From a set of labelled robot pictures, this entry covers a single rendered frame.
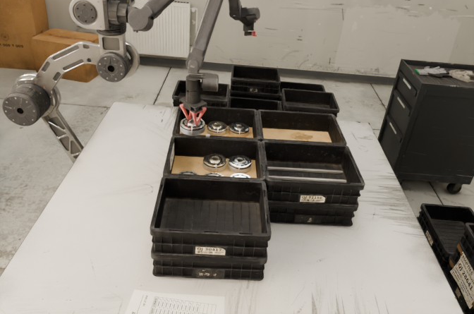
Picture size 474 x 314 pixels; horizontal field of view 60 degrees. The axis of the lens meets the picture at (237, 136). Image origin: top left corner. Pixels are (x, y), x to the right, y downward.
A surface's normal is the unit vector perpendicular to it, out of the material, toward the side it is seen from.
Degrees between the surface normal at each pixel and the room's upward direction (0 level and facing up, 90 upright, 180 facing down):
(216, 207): 0
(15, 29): 91
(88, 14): 90
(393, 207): 0
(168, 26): 90
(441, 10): 90
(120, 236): 0
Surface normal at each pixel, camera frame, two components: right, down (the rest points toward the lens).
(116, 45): -0.04, 0.51
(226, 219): 0.07, -0.85
